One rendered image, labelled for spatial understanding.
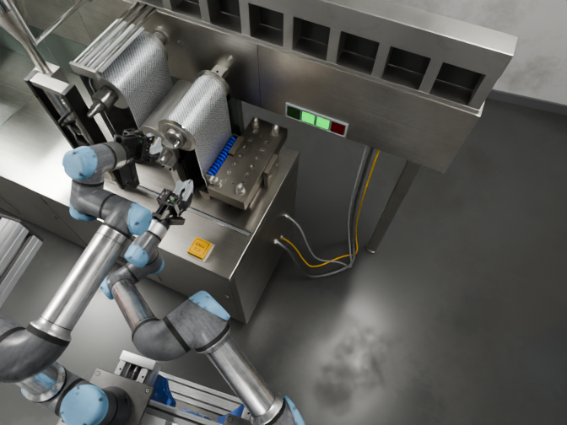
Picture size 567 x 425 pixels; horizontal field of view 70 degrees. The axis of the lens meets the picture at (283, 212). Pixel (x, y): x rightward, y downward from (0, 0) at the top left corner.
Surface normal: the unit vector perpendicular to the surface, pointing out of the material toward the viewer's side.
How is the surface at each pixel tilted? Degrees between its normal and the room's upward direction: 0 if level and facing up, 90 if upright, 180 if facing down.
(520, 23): 90
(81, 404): 7
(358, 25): 90
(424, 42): 90
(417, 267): 0
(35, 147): 0
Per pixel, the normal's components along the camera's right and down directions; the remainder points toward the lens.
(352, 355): 0.01, -0.48
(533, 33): -0.29, 0.83
